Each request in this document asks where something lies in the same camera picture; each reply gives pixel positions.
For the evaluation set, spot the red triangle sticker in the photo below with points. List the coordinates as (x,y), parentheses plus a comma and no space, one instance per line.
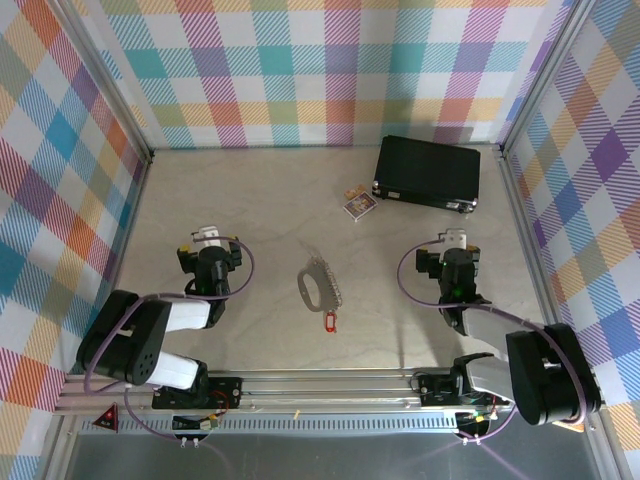
(107,419)

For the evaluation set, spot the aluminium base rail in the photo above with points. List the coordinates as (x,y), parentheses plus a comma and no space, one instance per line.
(325,395)

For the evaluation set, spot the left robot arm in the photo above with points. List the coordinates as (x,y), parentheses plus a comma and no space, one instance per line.
(125,340)

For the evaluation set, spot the red plastic key tag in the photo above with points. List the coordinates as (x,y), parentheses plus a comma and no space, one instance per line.
(331,322)

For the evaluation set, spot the black hard case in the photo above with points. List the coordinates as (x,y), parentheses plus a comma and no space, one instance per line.
(430,170)

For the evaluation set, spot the grey metal carabiner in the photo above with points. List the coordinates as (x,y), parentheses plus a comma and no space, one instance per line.
(304,290)

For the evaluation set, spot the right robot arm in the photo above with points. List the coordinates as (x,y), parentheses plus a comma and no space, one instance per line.
(545,375)

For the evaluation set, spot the aluminium side rail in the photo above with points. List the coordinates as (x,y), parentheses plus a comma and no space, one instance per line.
(534,250)
(121,250)

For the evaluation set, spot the purple playing card box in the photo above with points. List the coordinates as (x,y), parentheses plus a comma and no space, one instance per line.
(360,207)

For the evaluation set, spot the aluminium frame post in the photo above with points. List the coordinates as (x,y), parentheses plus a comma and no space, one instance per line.
(104,75)
(541,75)

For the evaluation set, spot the small orange card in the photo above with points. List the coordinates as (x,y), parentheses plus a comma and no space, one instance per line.
(354,191)

